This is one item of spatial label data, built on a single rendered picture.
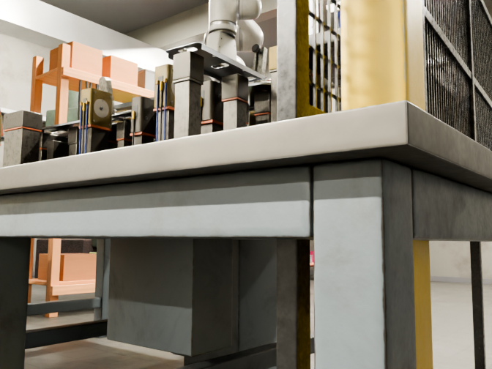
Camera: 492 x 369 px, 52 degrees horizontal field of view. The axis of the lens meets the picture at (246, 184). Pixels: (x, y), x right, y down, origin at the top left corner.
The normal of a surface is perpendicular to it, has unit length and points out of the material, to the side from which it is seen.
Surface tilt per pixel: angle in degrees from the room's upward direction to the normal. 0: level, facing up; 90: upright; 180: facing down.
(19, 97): 90
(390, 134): 90
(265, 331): 90
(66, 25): 90
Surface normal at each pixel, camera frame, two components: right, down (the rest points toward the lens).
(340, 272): -0.62, -0.09
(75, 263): 0.80, -0.06
